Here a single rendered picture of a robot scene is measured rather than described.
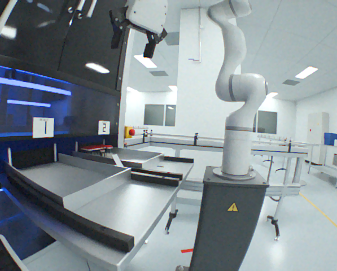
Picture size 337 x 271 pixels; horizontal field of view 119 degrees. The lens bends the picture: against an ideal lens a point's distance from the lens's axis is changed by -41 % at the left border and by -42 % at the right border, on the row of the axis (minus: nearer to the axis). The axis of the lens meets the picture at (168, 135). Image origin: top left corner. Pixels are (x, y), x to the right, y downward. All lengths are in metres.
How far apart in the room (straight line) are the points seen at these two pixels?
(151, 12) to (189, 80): 1.91
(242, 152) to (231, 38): 0.46
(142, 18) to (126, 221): 0.39
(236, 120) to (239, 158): 0.15
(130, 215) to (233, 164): 0.47
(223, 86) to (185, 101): 1.53
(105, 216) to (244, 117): 0.56
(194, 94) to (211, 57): 0.57
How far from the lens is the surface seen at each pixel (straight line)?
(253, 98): 0.65
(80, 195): 0.34
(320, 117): 7.07
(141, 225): 0.29
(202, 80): 2.24
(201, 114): 2.16
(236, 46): 0.72
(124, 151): 0.89
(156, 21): 0.40
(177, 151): 1.62
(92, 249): 0.24
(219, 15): 0.81
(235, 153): 0.66
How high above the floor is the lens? 1.04
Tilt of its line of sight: 3 degrees down
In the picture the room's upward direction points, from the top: 4 degrees clockwise
